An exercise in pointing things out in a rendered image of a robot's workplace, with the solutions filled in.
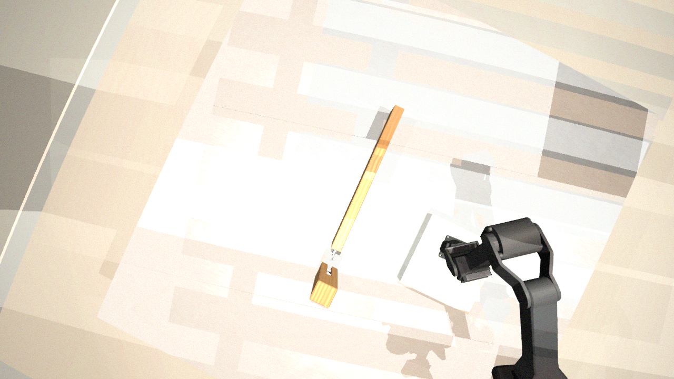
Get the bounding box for light wooden board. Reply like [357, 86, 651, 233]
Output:
[331, 105, 404, 257]

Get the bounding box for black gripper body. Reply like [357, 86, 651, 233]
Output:
[491, 364, 514, 379]

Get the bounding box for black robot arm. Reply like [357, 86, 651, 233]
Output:
[438, 217, 567, 379]

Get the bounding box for wooden post with slot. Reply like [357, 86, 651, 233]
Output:
[309, 262, 338, 308]

